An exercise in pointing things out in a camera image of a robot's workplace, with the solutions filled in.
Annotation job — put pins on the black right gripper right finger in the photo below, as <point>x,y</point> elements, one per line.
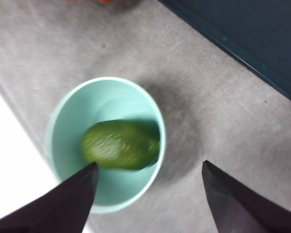
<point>242,211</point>

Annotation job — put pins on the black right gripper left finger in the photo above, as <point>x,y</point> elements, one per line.
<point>58,208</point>

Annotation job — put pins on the green avocado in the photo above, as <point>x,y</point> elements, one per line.
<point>118,145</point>

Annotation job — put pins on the teal ceramic bowl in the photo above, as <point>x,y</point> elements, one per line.
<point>70,121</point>

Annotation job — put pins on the black rectangular tray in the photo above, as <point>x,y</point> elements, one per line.
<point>245,29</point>

